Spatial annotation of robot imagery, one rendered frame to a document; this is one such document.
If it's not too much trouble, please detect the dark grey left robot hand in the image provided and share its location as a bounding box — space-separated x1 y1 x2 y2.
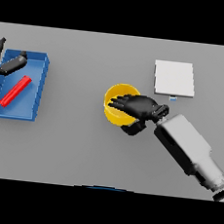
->
0 37 30 91

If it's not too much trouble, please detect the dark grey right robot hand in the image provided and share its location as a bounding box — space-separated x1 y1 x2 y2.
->
104 92 171 140

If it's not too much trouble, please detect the red beaker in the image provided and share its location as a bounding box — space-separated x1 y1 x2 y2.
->
0 72 33 111

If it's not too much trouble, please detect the yellow bowl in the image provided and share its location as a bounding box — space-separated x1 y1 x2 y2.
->
101 81 142 130

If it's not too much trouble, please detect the pale square measuring scale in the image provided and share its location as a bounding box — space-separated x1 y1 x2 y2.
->
151 58 199 104

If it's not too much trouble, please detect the blue tray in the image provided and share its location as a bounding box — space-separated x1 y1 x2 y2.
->
0 48 52 124

